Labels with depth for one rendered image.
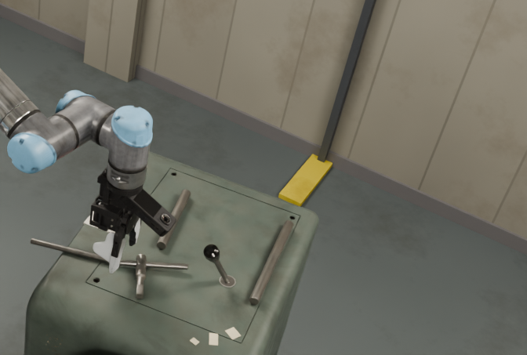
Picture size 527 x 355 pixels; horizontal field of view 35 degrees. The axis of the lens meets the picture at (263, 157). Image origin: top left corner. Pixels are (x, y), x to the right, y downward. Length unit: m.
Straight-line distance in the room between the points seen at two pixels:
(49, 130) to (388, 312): 2.44
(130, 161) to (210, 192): 0.50
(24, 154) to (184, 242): 0.52
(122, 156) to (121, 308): 0.33
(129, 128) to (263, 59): 2.84
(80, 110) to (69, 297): 0.39
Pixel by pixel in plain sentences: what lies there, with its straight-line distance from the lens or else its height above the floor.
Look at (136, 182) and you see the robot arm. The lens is 1.60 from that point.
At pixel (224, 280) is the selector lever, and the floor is 1.27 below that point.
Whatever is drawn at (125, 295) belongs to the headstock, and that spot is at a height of 1.26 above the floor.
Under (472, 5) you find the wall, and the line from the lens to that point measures 3.85.
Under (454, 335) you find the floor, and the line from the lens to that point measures 3.75.
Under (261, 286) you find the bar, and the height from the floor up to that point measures 1.28.
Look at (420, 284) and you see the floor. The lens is 3.91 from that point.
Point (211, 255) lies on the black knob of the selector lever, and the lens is 1.65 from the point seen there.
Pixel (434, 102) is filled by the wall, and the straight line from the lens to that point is 4.07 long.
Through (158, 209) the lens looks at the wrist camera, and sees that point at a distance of 1.65.
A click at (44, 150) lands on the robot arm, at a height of 1.61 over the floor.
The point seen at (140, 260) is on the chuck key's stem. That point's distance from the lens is 1.79.
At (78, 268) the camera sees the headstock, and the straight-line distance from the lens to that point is 1.79.
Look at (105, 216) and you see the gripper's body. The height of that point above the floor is 1.41.
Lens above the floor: 2.52
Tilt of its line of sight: 35 degrees down
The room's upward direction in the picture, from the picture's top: 14 degrees clockwise
